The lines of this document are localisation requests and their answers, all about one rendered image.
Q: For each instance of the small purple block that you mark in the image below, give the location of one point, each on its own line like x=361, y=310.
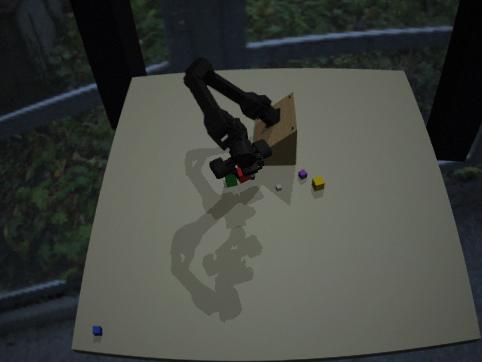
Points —
x=302, y=174

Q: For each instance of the red block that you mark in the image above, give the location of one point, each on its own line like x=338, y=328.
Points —
x=242, y=178

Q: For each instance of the small blue block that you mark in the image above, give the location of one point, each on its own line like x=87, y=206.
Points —
x=97, y=330

